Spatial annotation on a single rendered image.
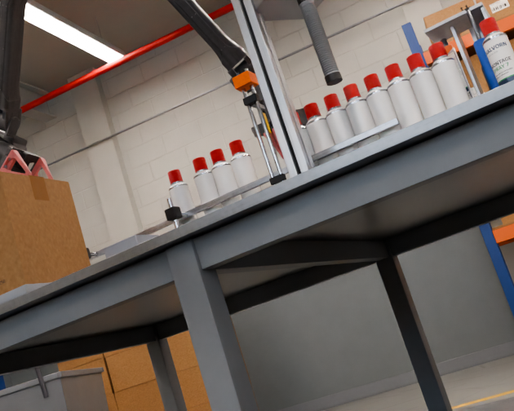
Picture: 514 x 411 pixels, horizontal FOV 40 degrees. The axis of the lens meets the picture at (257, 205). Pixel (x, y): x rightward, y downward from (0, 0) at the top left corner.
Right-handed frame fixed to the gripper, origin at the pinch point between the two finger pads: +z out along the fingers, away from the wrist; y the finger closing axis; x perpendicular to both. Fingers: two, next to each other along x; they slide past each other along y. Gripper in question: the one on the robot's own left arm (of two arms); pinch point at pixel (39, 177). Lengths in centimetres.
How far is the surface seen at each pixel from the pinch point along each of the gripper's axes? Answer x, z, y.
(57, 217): 2.7, 17.9, -10.8
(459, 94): -67, 82, -1
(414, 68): -67, 71, 1
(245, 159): -31, 44, 7
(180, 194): -15.1, 32.8, 9.7
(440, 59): -71, 75, -1
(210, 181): -22.0, 38.4, 8.8
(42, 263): 10.7, 26.5, -19.9
